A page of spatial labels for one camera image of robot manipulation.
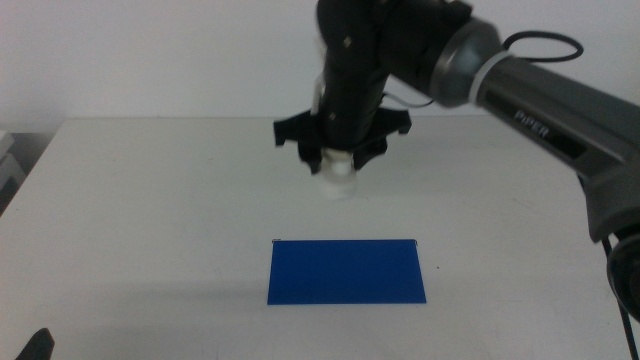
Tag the white shelf unit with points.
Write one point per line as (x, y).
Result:
(7, 162)

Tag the blue rectangular mat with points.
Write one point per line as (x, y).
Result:
(345, 272)

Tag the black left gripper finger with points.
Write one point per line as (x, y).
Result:
(39, 347)

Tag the right grey black robot arm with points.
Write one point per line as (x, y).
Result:
(540, 110)

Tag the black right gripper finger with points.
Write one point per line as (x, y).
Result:
(311, 157)
(369, 152)

